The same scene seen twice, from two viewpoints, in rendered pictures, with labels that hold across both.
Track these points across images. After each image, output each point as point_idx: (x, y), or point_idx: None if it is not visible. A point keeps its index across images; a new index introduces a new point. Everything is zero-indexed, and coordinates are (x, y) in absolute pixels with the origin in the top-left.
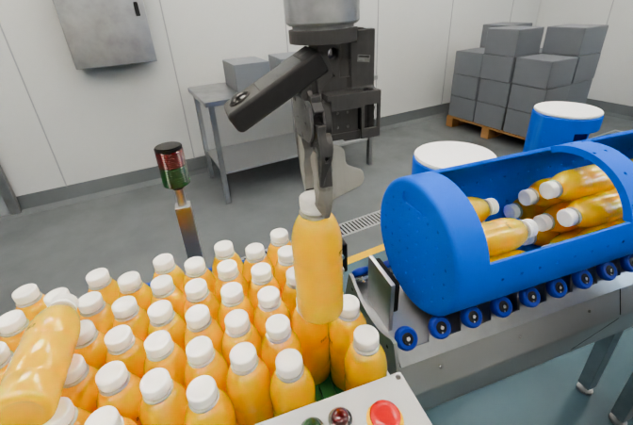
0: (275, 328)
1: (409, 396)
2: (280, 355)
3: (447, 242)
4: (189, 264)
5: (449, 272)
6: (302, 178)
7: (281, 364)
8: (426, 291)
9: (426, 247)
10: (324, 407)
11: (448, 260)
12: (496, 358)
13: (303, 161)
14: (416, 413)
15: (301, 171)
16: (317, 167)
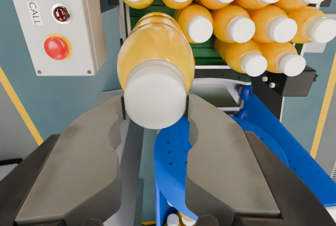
0: None
1: (73, 71)
2: None
3: (173, 174)
4: None
5: (164, 154)
6: (209, 106)
7: None
8: (186, 127)
9: None
10: (74, 4)
11: (168, 161)
12: (157, 131)
13: (198, 141)
14: (60, 70)
15: (217, 117)
16: (36, 175)
